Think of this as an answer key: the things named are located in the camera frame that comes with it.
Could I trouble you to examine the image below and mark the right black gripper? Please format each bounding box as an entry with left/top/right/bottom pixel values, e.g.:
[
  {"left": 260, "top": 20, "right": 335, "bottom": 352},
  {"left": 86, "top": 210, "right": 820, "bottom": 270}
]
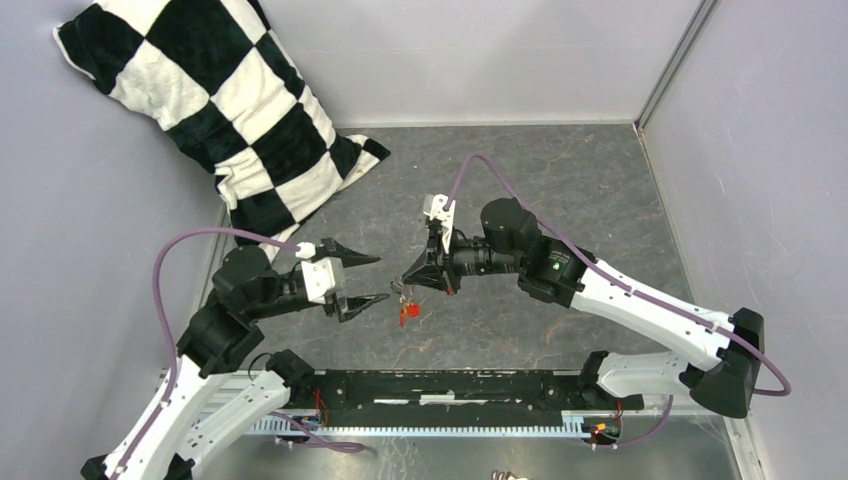
[{"left": 402, "top": 223, "right": 522, "bottom": 296}]

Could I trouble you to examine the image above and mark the red key tag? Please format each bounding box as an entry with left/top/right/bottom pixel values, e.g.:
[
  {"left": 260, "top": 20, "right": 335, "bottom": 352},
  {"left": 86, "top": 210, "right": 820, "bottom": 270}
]
[{"left": 399, "top": 301, "right": 421, "bottom": 329}]

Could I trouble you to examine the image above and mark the large metal keyring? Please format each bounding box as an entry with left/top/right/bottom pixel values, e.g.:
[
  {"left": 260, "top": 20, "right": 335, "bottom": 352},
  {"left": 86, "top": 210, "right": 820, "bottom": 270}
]
[{"left": 390, "top": 278, "right": 414, "bottom": 302}]

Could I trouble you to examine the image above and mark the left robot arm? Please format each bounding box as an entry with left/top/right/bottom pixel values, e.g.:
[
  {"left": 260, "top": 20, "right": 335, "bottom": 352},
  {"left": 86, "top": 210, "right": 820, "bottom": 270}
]
[{"left": 81, "top": 238, "right": 386, "bottom": 479}]

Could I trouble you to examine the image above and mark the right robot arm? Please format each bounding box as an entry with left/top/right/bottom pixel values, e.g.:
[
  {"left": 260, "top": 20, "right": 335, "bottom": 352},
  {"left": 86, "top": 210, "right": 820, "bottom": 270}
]
[{"left": 400, "top": 194, "right": 764, "bottom": 419}]

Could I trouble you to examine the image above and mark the black white checkered cloth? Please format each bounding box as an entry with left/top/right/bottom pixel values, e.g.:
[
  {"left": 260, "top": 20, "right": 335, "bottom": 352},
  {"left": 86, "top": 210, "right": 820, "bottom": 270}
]
[{"left": 53, "top": 0, "right": 389, "bottom": 257}]

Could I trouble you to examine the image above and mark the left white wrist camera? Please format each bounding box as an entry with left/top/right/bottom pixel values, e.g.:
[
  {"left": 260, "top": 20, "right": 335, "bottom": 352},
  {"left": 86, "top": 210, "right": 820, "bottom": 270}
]
[{"left": 295, "top": 242, "right": 345, "bottom": 304}]

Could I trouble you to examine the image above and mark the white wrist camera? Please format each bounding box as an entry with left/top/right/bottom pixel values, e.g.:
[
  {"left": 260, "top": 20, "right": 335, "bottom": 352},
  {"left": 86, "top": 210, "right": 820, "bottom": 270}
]
[
  {"left": 422, "top": 194, "right": 456, "bottom": 253},
  {"left": 295, "top": 242, "right": 345, "bottom": 304}
]

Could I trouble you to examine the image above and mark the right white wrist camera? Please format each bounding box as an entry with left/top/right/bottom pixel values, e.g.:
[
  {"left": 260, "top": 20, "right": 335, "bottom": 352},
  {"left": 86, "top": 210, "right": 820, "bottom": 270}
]
[{"left": 422, "top": 194, "right": 456, "bottom": 253}]

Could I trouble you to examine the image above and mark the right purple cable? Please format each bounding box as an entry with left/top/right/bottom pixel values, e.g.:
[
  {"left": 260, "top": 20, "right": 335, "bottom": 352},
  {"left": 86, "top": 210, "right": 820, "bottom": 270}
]
[{"left": 445, "top": 153, "right": 794, "bottom": 451}]

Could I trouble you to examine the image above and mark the purple cable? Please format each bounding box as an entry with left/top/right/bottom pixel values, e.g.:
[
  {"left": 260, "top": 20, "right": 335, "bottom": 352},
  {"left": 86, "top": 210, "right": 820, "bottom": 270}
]
[
  {"left": 109, "top": 227, "right": 369, "bottom": 480},
  {"left": 445, "top": 153, "right": 794, "bottom": 451}
]

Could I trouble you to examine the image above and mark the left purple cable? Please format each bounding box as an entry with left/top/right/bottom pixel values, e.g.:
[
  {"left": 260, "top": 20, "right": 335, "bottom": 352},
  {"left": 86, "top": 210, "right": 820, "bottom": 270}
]
[{"left": 109, "top": 227, "right": 369, "bottom": 480}]

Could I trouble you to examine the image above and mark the blue slotted cable duct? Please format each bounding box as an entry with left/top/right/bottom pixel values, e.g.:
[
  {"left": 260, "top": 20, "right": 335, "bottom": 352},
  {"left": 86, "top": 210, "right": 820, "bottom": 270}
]
[{"left": 245, "top": 413, "right": 591, "bottom": 438}]

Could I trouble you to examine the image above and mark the aluminium frame rail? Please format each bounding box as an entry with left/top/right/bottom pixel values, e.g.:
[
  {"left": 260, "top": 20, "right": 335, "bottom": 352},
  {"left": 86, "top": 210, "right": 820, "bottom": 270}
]
[{"left": 129, "top": 368, "right": 773, "bottom": 480}]

